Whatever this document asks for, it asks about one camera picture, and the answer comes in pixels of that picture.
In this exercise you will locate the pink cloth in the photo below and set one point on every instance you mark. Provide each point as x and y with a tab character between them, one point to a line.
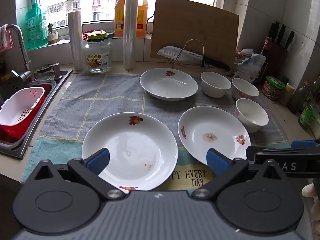
5	38

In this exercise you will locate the dark sauce bottle red label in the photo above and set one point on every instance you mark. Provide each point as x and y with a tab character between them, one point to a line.
264	62

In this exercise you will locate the brown knife block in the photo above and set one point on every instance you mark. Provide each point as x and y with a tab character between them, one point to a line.
278	60

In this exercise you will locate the steel soap dispenser knob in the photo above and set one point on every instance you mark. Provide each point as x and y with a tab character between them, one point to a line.
56	71

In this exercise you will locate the green dish soap bottle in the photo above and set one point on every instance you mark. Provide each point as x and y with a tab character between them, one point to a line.
35	22

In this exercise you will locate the plain white bowl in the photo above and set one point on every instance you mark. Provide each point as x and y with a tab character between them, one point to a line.
215	83

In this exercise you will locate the red basin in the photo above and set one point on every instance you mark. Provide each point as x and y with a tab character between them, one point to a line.
15	131

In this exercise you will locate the white bowl pink print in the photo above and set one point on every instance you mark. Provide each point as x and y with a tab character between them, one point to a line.
251	116
245	88

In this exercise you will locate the person's right hand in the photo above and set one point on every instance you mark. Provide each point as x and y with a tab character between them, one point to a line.
308	191

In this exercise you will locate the steel sink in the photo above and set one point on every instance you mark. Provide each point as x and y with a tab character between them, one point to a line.
63	76

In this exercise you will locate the stack of clear plastic cups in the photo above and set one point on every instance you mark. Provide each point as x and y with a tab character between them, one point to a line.
130	30

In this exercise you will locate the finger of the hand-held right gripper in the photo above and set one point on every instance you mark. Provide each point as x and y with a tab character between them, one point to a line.
303	144
255	152

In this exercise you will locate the green lid jar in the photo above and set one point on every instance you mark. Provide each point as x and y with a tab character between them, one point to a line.
273	87

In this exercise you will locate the white fruit-print plate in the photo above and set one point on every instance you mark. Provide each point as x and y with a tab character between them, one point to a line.
130	145
212	127
167	83

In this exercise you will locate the bamboo cutting board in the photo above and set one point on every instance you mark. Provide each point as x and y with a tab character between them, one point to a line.
195	22

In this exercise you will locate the white plastic bag roll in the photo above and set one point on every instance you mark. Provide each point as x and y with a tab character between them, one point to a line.
76	42

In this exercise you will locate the steel faucet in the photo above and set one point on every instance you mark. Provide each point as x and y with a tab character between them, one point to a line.
22	52

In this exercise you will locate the orange oil jug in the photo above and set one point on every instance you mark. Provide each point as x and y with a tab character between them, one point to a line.
118	17

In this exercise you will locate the dark glass bottle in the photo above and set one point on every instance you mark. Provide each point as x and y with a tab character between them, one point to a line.
298	97

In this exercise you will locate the grey checked dish mat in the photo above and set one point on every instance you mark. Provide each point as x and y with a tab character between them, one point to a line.
112	92

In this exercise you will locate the yellow sponge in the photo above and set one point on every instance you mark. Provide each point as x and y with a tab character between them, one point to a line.
5	76

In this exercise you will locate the glass jar yellow lid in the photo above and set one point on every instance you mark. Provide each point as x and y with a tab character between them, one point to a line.
98	57

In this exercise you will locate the sink drain strainer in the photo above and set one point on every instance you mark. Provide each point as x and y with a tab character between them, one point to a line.
43	68

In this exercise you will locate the small yellow lid jar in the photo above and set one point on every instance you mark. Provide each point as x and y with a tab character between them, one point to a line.
287	95

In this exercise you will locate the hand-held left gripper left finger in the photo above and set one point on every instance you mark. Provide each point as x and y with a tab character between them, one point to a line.
97	161

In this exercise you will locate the small potted plant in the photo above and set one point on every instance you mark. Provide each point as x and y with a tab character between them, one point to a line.
53	36

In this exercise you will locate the red dish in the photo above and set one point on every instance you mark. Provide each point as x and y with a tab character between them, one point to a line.
87	33

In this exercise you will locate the white blue food bag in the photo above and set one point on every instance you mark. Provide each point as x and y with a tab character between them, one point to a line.
255	65

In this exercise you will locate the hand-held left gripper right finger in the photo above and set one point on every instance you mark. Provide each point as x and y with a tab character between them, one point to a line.
217	163

